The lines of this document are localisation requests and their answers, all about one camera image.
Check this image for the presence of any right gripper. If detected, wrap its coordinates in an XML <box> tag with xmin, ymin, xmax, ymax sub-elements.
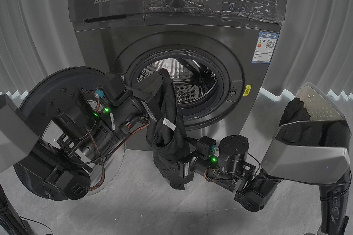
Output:
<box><xmin>176</xmin><ymin>155</ymin><xmax>222</xmax><ymax>187</ymax></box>

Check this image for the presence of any heap of dark clothes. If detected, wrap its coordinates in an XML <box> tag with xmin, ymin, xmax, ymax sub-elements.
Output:
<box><xmin>280</xmin><ymin>98</ymin><xmax>313</xmax><ymax>127</ymax></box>

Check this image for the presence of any white curtain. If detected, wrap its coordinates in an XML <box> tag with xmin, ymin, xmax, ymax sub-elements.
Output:
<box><xmin>0</xmin><ymin>0</ymin><xmax>353</xmax><ymax>101</ymax></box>

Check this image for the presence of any grey washing machine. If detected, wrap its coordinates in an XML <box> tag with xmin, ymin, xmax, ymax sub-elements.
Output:
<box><xmin>67</xmin><ymin>0</ymin><xmax>287</xmax><ymax>153</ymax></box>

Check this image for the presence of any cream laundry basket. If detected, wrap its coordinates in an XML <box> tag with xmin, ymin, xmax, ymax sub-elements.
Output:
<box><xmin>295</xmin><ymin>84</ymin><xmax>346</xmax><ymax>122</ymax></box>

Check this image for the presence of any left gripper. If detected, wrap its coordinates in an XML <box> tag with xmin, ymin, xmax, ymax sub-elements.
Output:
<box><xmin>92</xmin><ymin>69</ymin><xmax>169</xmax><ymax>144</ymax></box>

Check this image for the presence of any black cable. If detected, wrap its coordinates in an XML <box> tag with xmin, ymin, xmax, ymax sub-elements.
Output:
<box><xmin>17</xmin><ymin>217</ymin><xmax>54</xmax><ymax>235</ymax></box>

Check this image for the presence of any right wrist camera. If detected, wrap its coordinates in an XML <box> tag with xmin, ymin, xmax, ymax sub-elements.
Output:
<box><xmin>190</xmin><ymin>136</ymin><xmax>218</xmax><ymax>160</ymax></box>

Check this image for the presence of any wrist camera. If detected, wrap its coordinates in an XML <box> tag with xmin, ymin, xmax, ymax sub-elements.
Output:
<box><xmin>190</xmin><ymin>136</ymin><xmax>218</xmax><ymax>160</ymax></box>
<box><xmin>103</xmin><ymin>73</ymin><xmax>130</xmax><ymax>107</ymax></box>

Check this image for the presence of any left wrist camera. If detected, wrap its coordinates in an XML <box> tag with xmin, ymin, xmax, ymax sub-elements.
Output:
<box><xmin>103</xmin><ymin>73</ymin><xmax>130</xmax><ymax>107</ymax></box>

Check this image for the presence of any black garment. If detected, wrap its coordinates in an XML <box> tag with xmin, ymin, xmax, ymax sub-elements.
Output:
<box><xmin>146</xmin><ymin>69</ymin><xmax>194</xmax><ymax>190</ymax></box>

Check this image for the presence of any washing machine door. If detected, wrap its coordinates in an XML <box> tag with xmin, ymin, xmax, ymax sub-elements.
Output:
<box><xmin>15</xmin><ymin>66</ymin><xmax>128</xmax><ymax>197</ymax></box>

